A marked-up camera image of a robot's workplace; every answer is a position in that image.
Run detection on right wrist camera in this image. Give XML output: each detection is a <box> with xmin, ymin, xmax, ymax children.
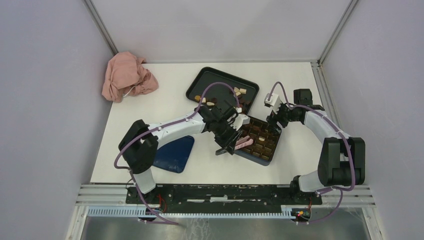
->
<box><xmin>264</xmin><ymin>93</ymin><xmax>282</xmax><ymax>113</ymax></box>

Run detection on pink cloth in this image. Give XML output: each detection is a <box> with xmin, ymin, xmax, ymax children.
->
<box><xmin>101</xmin><ymin>51</ymin><xmax>159</xmax><ymax>103</ymax></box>

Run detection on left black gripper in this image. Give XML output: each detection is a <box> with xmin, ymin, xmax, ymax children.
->
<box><xmin>213</xmin><ymin>120</ymin><xmax>242</xmax><ymax>156</ymax></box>

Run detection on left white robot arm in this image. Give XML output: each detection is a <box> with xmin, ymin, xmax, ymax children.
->
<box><xmin>116</xmin><ymin>105</ymin><xmax>250</xmax><ymax>204</ymax></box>

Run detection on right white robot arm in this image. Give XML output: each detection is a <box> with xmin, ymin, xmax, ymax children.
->
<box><xmin>264</xmin><ymin>89</ymin><xmax>366</xmax><ymax>204</ymax></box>

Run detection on pink cat paw tongs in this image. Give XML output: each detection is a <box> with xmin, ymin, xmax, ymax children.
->
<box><xmin>215</xmin><ymin>136</ymin><xmax>254</xmax><ymax>156</ymax></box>

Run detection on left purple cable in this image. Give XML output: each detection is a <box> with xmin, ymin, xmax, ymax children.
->
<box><xmin>113</xmin><ymin>81</ymin><xmax>242</xmax><ymax>227</ymax></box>

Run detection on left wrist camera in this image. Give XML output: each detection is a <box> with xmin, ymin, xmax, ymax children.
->
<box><xmin>230</xmin><ymin>107</ymin><xmax>250</xmax><ymax>131</ymax></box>

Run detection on blue tin lid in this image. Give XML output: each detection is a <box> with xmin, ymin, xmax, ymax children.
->
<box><xmin>153</xmin><ymin>136</ymin><xmax>195</xmax><ymax>174</ymax></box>

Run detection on black chocolate tray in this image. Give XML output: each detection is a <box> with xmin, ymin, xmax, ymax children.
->
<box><xmin>185</xmin><ymin>66</ymin><xmax>260</xmax><ymax>115</ymax></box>

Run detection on blue chocolate box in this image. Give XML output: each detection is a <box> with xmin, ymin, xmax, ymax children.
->
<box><xmin>234</xmin><ymin>116</ymin><xmax>281</xmax><ymax>166</ymax></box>

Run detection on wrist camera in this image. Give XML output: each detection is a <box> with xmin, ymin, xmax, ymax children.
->
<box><xmin>264</xmin><ymin>93</ymin><xmax>282</xmax><ymax>113</ymax></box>
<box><xmin>230</xmin><ymin>107</ymin><xmax>250</xmax><ymax>131</ymax></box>

